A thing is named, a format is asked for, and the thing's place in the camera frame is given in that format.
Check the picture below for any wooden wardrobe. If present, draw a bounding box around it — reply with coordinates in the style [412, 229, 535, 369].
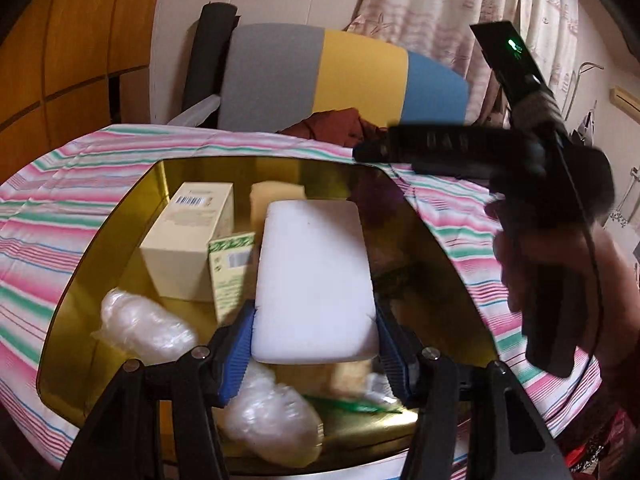
[0, 0, 166, 181]

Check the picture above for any gold metal tray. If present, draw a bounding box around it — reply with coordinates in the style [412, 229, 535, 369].
[36, 156, 501, 468]

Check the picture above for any person's right forearm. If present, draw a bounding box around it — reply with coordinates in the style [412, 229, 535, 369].
[595, 260, 640, 441]

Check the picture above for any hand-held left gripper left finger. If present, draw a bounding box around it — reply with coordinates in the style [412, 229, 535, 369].
[60, 305, 258, 480]

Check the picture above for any person's right hand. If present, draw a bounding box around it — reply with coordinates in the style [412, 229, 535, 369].
[492, 195, 636, 321]

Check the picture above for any black rolled mat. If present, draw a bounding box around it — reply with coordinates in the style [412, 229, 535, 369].
[181, 2, 240, 111]

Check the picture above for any wall air conditioner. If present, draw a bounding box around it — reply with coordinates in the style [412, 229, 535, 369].
[609, 87, 640, 123]

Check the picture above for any white foam sponge block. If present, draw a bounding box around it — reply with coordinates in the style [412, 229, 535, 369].
[250, 200, 381, 365]

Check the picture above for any grey yellow blue chair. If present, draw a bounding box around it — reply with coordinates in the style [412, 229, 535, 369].
[167, 22, 471, 133]

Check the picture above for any large yellow sponge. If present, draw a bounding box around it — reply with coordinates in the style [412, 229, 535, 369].
[275, 360, 371, 397]

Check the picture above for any patterned cream curtain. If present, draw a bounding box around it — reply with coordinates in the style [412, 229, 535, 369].
[345, 0, 581, 126]

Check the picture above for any black cable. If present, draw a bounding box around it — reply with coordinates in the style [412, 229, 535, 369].
[550, 125, 608, 391]

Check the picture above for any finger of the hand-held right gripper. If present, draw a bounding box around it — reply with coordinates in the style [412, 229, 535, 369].
[352, 122, 501, 178]

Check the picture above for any dark red jacket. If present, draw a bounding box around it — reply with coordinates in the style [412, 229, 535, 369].
[277, 107, 391, 148]

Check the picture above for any clear plastic bag bundle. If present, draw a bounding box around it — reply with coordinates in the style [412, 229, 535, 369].
[222, 360, 325, 466]
[92, 287, 198, 366]

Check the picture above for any small yellow sponge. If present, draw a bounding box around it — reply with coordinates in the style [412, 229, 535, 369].
[249, 180, 307, 231]

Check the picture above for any cream cardboard box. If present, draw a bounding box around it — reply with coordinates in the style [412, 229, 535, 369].
[139, 181, 236, 302]

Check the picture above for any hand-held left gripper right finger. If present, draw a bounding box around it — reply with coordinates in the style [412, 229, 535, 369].
[374, 302, 571, 480]

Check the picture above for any green cardboard box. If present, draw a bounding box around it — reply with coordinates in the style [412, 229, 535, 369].
[207, 231, 257, 325]

